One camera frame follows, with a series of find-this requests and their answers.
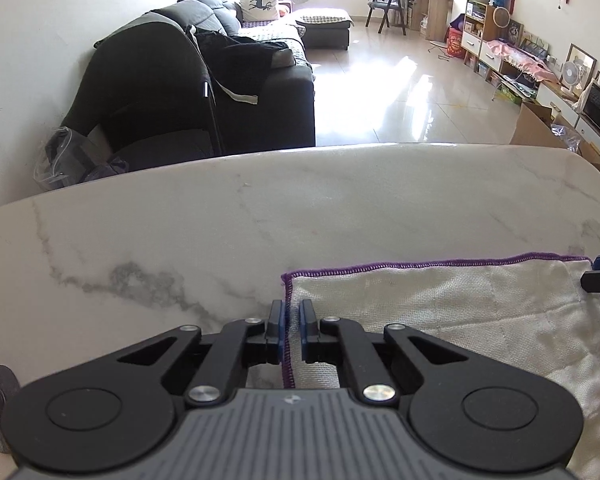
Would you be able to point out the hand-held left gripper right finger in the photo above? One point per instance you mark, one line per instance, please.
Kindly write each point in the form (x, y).
(307, 325)

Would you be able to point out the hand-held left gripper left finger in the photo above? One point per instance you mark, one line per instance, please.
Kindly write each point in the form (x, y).
(276, 325)

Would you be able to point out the white towel purple trim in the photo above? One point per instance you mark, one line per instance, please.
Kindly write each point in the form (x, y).
(430, 300)

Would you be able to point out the open cardboard box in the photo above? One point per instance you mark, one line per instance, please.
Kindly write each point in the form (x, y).
(535, 127)

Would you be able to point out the white low cabinet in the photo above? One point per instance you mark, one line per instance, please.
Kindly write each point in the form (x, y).
(550, 97)

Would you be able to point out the small white desk fan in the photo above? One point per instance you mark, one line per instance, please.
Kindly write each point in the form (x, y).
(570, 72)

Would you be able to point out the leaning framed picture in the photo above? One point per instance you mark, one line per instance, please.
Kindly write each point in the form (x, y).
(580, 60)

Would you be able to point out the dark grey sofa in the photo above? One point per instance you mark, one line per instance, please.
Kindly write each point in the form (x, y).
(280, 95)

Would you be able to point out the pink cloth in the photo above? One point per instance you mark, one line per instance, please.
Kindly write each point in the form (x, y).
(522, 60)

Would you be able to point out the black clothing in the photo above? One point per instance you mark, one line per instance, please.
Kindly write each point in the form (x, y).
(240, 60)

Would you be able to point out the clear plastic bag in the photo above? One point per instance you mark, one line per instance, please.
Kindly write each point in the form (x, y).
(65, 160)

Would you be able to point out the wooden shelf cabinet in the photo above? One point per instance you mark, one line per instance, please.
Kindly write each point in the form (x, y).
(480, 30)

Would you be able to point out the grey ottoman footstool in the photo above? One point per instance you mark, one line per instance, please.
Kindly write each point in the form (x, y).
(322, 17)

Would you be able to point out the wooden desk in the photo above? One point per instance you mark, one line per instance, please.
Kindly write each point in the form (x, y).
(435, 12)

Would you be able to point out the deer print cushion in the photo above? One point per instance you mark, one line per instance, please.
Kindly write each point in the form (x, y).
(260, 5)

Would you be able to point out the wooden chair dark seat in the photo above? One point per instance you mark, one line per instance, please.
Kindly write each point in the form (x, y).
(387, 2)

